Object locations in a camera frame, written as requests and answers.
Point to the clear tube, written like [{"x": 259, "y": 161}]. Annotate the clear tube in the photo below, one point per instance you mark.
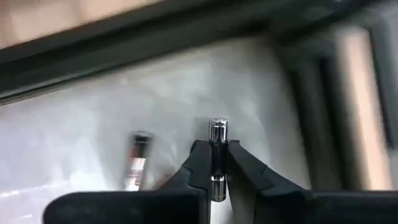
[
  {"x": 140, "y": 155},
  {"x": 218, "y": 130}
]

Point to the black metal table frame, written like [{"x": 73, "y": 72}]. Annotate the black metal table frame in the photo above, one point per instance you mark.
[{"x": 124, "y": 56}]

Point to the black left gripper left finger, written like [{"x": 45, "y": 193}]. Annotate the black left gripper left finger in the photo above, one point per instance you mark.
[{"x": 155, "y": 207}]

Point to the clear tube lying on table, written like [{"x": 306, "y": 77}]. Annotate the clear tube lying on table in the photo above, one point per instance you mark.
[{"x": 140, "y": 155}]

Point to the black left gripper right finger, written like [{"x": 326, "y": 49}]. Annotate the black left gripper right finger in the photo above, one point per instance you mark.
[{"x": 295, "y": 208}]

